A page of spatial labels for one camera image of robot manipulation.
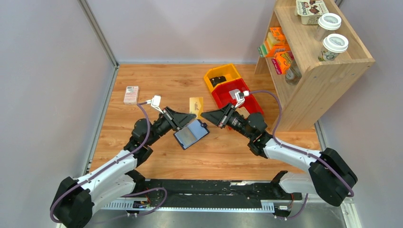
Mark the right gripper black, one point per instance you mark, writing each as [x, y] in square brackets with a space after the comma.
[226, 114]

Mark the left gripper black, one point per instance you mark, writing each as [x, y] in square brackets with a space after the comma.
[171, 118]

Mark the navy blue card holder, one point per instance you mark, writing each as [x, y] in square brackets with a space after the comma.
[191, 134]

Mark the gold VIP credit card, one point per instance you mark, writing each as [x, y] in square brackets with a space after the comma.
[196, 106]

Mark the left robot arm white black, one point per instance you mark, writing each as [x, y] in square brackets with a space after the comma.
[104, 170]

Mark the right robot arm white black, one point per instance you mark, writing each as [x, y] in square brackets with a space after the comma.
[326, 174]

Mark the gold credit cards in bin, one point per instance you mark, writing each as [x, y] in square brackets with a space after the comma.
[243, 112]

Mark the grey card in bin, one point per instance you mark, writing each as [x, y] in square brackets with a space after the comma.
[233, 93]

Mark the red plastic bin middle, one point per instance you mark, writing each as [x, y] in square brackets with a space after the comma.
[221, 92]

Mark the red plastic bin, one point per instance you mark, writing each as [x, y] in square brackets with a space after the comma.
[221, 92]
[252, 105]

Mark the red plastic bin front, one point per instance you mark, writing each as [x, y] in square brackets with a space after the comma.
[252, 105]

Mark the black item in yellow bin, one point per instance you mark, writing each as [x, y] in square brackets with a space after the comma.
[217, 80]

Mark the yellow plastic bin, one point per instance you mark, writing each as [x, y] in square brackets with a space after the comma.
[228, 70]

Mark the white red small box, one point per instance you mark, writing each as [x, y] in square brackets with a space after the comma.
[131, 95]

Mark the glass bottle on shelf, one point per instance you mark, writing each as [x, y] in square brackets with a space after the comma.
[293, 74]

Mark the orange snack box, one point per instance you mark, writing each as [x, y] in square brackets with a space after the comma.
[282, 61]

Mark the green orange boxes on shelf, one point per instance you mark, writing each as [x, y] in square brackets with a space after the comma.
[275, 42]

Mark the wooden shelf unit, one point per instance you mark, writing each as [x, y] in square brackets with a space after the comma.
[322, 83]

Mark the paper cup white lid front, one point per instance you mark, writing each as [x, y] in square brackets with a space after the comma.
[332, 46]

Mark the paper cup white lid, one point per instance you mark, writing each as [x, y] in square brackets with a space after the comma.
[332, 46]
[327, 24]

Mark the yogurt tub on shelf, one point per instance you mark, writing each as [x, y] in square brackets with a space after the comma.
[310, 11]

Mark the paper cup white lid rear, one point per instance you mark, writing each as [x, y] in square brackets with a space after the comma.
[327, 24]

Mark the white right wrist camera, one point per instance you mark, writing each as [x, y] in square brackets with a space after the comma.
[240, 97]

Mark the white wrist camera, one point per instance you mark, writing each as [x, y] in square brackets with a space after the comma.
[155, 103]
[240, 97]

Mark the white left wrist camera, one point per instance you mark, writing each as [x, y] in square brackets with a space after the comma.
[155, 103]

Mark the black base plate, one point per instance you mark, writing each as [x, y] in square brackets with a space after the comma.
[210, 196]

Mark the aluminium rail frame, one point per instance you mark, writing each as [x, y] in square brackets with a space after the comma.
[77, 201]

